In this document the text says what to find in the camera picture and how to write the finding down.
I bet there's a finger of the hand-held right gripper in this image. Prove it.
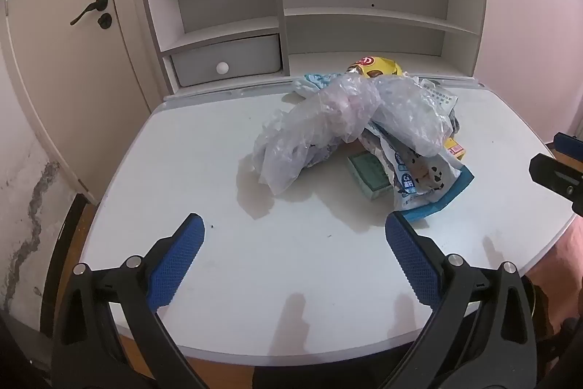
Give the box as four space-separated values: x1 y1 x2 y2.
529 152 583 217
553 132 583 164

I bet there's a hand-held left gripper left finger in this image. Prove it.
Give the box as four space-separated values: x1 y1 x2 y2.
51 213 206 389

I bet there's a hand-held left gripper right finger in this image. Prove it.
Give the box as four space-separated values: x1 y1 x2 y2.
382 211 539 389

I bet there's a blue white snack packet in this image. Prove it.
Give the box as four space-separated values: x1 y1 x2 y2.
360 122 474 222

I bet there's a person's leg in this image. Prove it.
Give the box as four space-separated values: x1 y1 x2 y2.
527 216 583 339

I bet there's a small green box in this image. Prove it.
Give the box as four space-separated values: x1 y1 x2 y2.
347 152 392 201

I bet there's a small yellow box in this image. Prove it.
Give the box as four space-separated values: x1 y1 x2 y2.
443 137 466 160

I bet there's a white printed paper pack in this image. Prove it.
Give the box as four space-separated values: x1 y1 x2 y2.
419 79 458 116

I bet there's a clear crumpled plastic bag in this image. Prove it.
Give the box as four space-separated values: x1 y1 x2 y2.
252 72 454 195

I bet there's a yellow snack packet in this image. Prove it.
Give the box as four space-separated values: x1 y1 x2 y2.
346 55 405 79

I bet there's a grey drawer with white knob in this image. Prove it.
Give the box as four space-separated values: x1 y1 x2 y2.
171 34 283 87

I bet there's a cream door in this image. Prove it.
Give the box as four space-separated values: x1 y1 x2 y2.
0 0 158 204

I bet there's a black door handle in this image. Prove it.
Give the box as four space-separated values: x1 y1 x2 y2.
70 0 109 26

